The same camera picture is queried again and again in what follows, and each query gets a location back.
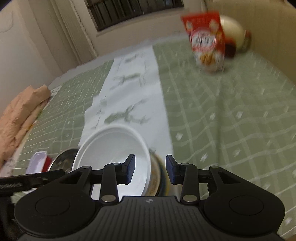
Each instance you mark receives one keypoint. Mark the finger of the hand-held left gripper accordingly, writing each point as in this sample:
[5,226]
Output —
[34,176]

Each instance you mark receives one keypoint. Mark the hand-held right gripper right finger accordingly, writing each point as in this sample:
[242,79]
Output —
[170,169]

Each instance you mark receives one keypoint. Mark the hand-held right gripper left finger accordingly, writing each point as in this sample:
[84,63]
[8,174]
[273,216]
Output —
[130,167]

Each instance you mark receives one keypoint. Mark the red rectangular dish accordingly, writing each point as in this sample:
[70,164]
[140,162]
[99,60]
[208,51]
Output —
[38,160]

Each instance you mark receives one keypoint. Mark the cream bowl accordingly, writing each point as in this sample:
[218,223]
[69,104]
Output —
[155,176]

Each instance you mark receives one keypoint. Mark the white floral bowl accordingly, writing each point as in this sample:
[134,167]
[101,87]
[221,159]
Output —
[108,148]

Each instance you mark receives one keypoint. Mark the stainless steel bowl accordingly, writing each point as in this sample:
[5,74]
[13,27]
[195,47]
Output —
[62,160]

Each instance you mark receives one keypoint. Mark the peach quilt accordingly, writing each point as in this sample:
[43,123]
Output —
[20,111]

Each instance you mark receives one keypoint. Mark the white deer print paper runner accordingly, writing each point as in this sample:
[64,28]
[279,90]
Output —
[138,92]

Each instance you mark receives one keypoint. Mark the green checkered bed sheet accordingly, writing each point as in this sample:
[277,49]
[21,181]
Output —
[231,115]

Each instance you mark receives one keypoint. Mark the red cereal bag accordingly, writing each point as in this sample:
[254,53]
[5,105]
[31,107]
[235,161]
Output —
[208,41]

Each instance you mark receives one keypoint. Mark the white curtain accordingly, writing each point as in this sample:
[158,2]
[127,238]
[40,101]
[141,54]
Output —
[76,34]

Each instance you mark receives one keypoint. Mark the cream round plush toy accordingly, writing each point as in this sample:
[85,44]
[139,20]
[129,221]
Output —
[233,27]

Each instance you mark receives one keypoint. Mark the dark barred window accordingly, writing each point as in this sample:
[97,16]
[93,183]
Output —
[129,11]

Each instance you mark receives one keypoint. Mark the beige headboard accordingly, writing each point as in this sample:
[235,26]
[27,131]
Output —
[272,34]

